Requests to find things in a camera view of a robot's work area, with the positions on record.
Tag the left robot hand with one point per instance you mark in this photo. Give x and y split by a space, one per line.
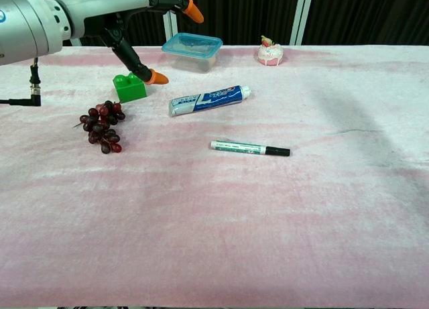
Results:
100 4

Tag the green toy brick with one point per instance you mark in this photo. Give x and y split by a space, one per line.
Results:
129 89

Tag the clear container blue lid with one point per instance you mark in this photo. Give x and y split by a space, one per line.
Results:
192 52

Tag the blue white toothpaste tube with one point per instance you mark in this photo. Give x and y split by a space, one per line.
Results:
204 101

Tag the black marker cap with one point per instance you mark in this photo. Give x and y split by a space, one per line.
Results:
278 151

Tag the black curtain backdrop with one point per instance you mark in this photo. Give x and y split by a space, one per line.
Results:
368 14

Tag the pink toy cake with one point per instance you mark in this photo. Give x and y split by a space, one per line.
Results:
269 54

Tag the dark red grape bunch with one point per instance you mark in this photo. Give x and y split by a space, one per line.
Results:
102 126

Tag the green white marker pen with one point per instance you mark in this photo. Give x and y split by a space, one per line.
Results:
238 147

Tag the pink fluffy tablecloth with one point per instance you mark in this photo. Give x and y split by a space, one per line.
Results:
214 215

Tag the white partition frame post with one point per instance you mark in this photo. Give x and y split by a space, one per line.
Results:
301 14
171 27

